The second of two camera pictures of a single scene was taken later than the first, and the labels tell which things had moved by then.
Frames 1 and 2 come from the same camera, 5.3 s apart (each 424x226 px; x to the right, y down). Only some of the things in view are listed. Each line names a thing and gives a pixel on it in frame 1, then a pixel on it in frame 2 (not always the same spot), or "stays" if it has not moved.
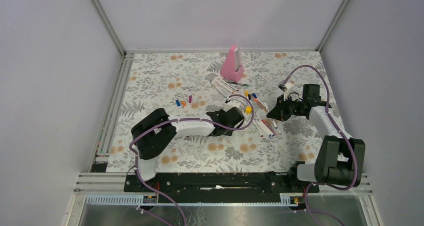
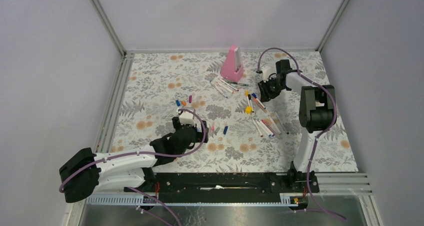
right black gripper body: (288, 107) to (270, 88)
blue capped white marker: (223, 93) stays
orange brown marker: (260, 104) stays
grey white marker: (275, 126) stays
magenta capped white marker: (228, 84) stays
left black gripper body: (228, 133) to (199, 137)
